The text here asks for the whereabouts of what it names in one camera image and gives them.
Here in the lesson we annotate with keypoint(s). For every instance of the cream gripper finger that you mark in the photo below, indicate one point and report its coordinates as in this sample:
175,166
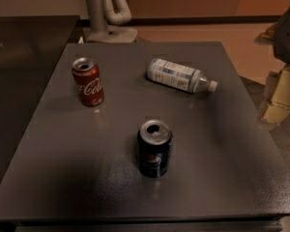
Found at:
275,107

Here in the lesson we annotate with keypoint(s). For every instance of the red coke can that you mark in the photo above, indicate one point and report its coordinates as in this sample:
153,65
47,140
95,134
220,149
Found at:
87,78

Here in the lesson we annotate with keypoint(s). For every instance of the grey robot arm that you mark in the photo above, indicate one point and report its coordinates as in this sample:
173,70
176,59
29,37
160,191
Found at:
279,36

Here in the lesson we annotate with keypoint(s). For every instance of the dark blue pepsi can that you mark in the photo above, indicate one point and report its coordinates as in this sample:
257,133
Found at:
154,140

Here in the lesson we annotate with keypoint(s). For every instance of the clear plastic water bottle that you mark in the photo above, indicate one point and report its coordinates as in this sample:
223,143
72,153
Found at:
180,77

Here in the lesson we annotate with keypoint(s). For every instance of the grey robot stand background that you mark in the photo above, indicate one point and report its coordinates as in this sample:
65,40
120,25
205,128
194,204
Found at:
106,22

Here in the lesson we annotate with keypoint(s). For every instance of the dark side table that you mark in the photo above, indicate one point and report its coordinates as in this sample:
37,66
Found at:
30,48

